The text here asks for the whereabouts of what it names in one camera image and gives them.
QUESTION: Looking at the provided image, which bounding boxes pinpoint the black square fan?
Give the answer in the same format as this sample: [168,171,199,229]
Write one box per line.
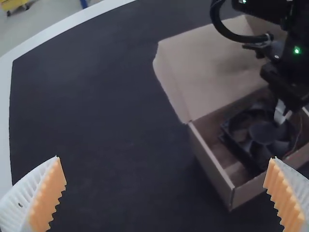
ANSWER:
[218,101,305,175]

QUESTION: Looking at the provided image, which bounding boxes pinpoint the black cable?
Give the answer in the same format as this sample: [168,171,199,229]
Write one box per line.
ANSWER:
[209,0,275,48]

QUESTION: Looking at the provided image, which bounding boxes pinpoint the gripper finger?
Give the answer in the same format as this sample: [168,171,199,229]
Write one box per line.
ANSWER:
[0,156,67,232]
[263,156,309,232]

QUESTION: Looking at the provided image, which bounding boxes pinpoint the black mat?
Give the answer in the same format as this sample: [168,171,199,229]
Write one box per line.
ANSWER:
[9,0,309,232]

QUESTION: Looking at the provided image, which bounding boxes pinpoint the cardboard box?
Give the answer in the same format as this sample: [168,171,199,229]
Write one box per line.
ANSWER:
[152,14,309,212]

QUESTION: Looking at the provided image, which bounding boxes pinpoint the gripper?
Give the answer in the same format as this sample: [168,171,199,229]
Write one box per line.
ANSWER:
[259,31,309,127]

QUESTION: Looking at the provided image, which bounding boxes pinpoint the yellow wheeled cart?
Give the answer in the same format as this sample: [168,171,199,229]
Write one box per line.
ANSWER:
[1,0,31,17]

